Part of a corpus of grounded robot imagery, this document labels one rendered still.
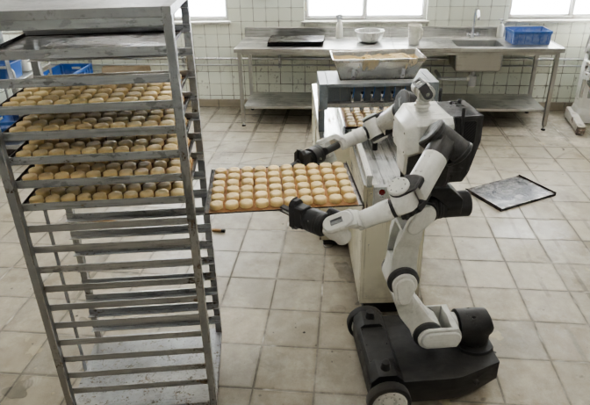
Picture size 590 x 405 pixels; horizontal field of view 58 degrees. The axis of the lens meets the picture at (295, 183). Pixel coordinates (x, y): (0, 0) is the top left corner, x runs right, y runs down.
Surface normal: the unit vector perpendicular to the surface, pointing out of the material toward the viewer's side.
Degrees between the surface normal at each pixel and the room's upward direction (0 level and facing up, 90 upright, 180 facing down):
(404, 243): 115
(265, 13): 90
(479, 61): 91
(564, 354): 0
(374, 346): 0
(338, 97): 90
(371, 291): 90
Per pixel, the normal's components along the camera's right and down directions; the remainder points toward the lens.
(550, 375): -0.02, -0.90
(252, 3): -0.10, 0.43
